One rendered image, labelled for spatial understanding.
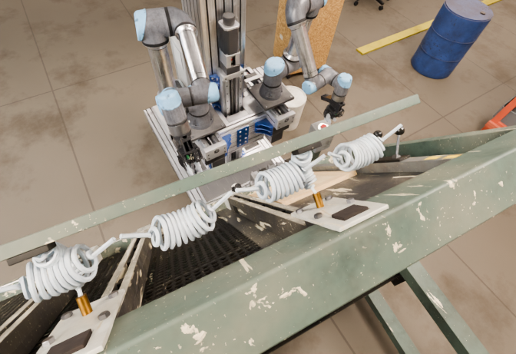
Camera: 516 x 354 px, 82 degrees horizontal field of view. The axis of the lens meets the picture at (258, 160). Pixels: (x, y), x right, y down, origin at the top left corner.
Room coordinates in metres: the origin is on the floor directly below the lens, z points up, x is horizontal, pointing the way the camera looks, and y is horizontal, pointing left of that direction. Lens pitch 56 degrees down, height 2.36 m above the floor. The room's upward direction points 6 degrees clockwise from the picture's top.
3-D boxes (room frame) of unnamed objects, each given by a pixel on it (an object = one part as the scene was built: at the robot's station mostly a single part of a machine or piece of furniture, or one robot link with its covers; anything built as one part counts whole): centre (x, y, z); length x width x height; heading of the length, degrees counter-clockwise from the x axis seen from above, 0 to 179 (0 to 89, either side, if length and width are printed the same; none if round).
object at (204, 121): (1.14, 0.36, 1.09); 0.15 x 0.15 x 0.10
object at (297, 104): (2.15, -0.26, 0.24); 0.32 x 0.30 x 0.47; 127
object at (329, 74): (1.32, -0.32, 1.30); 0.11 x 0.11 x 0.08; 46
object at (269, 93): (1.44, -0.04, 1.09); 0.15 x 0.15 x 0.10
